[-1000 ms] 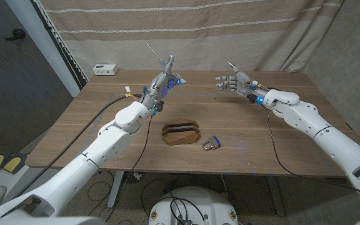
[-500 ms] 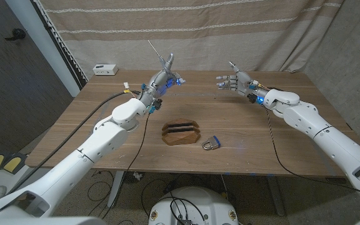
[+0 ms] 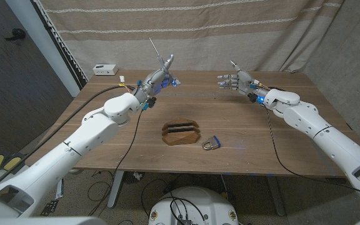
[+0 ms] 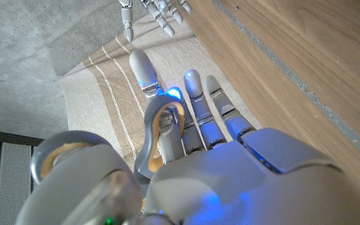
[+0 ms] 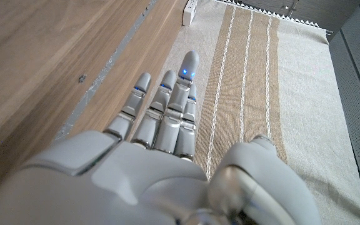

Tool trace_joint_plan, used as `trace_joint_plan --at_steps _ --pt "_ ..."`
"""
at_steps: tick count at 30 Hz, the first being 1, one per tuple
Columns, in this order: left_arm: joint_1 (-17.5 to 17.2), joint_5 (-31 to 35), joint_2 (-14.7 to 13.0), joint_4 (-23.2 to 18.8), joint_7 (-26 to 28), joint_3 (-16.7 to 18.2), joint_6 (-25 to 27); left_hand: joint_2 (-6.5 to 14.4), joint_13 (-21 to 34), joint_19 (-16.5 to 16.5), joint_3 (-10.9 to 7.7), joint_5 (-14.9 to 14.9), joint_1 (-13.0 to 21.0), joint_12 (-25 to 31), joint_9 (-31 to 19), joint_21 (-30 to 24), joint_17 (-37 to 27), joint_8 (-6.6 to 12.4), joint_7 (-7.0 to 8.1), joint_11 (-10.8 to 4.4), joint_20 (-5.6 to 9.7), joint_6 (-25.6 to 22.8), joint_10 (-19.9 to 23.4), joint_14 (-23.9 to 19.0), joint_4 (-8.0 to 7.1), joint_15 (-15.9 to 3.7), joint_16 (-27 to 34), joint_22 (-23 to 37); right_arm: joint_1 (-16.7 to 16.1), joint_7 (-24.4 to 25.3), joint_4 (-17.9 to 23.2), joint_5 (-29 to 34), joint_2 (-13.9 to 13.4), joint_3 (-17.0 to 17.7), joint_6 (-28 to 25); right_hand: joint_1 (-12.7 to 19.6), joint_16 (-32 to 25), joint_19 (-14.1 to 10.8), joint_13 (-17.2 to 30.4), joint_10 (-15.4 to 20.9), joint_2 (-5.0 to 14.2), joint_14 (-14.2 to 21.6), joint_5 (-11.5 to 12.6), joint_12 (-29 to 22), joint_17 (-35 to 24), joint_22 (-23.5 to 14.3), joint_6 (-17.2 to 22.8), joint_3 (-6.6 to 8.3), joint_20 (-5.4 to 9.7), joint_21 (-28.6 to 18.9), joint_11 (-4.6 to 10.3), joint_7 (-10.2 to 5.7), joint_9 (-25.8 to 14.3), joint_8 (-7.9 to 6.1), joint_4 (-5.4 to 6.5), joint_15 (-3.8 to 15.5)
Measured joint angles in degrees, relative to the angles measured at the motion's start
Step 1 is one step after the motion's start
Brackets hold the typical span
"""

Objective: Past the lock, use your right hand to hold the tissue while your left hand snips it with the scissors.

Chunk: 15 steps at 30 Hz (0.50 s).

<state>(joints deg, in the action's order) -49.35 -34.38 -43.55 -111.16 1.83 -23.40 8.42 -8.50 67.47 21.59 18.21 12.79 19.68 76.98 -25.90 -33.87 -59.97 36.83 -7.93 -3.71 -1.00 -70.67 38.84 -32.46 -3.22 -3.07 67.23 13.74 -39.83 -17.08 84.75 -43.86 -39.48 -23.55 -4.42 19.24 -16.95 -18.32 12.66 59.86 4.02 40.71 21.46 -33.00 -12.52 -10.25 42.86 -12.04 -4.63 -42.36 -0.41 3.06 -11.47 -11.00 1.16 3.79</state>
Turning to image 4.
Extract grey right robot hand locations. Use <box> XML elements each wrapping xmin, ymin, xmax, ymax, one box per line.
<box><xmin>117</xmin><ymin>0</ymin><xmax>193</xmax><ymax>43</ymax></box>

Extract grey handled scissors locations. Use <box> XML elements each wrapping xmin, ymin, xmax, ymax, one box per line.
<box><xmin>31</xmin><ymin>94</ymin><xmax>186</xmax><ymax>186</ymax></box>

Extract beige striped backdrop curtain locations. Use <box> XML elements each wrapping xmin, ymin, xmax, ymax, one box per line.
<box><xmin>57</xmin><ymin>12</ymin><xmax>264</xmax><ymax>171</ymax></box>

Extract grey tape outline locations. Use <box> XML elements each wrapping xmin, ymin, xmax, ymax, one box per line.
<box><xmin>212</xmin><ymin>0</ymin><xmax>360</xmax><ymax>168</ymax></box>

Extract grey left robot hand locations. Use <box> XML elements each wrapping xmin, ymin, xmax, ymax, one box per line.
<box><xmin>14</xmin><ymin>48</ymin><xmax>360</xmax><ymax>225</ymax></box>

